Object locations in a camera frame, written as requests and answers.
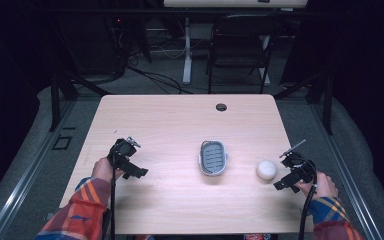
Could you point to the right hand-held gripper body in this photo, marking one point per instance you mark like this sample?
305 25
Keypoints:
298 166

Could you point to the white round soap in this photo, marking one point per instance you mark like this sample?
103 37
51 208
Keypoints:
266 170

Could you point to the person's right hand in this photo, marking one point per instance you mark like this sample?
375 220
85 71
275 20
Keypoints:
323 186

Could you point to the white desk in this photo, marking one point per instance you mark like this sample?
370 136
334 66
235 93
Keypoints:
187 50

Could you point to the black folding chair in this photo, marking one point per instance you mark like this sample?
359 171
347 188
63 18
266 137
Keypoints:
243 43

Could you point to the person's left hand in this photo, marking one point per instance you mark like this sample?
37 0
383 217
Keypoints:
102 169

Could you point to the aluminium floor rail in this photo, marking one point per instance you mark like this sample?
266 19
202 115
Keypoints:
26 173
350 180

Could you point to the grey soap dish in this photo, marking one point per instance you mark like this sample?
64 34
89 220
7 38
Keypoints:
213 157

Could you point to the black metal frame stand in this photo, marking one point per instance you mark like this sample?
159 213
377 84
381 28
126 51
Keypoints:
326 100
56 100

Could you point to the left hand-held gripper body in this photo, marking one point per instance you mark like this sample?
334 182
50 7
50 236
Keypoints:
123 151

